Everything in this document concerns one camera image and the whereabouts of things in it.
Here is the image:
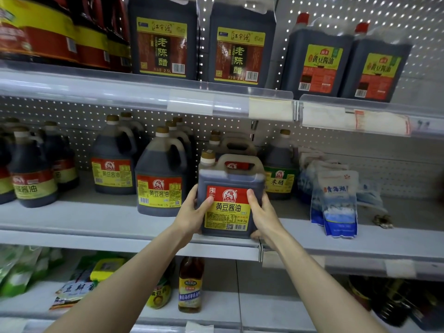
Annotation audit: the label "person's left hand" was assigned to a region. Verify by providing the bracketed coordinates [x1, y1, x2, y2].
[172, 185, 215, 241]

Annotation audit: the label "person's right hand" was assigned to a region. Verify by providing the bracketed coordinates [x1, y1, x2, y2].
[246, 189, 287, 248]

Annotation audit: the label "white metal store shelving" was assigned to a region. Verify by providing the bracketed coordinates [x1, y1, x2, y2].
[0, 0, 444, 333]

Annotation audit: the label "person's left forearm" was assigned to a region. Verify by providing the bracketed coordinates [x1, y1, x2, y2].
[66, 228, 191, 333]

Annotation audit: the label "person's right forearm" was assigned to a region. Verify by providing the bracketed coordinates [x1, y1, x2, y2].
[267, 232, 389, 333]

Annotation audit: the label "row of dark red-capped bottles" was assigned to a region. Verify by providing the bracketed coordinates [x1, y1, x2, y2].
[0, 0, 133, 74]

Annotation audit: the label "dark jug yellow green label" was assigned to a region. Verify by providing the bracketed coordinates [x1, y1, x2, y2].
[264, 129, 298, 200]

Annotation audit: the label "blue white packages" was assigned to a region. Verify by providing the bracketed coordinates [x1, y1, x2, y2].
[297, 152, 386, 239]

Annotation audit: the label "small amber bottle yellow label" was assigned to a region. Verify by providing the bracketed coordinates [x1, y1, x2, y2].
[178, 257, 205, 314]

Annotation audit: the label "small green bottle yellow label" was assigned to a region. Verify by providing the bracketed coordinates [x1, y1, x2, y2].
[146, 260, 176, 309]

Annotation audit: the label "green lidded seasoning tubs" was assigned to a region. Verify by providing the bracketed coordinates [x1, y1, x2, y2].
[89, 254, 127, 283]

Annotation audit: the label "dark bottle red yellow label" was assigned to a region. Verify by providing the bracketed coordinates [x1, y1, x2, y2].
[38, 121, 79, 191]

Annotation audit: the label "green packet white blue label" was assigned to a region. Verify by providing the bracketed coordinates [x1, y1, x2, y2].
[50, 279, 97, 311]

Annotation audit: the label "white green bag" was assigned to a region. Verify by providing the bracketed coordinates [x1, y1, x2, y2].
[0, 246, 43, 299]
[38, 247, 67, 271]

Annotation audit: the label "black jug orange label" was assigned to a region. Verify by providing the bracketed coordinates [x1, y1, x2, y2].
[340, 23, 413, 103]
[281, 13, 355, 100]

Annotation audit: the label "black jug brown gold label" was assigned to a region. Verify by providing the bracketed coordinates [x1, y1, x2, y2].
[128, 0, 200, 80]
[203, 0, 277, 89]

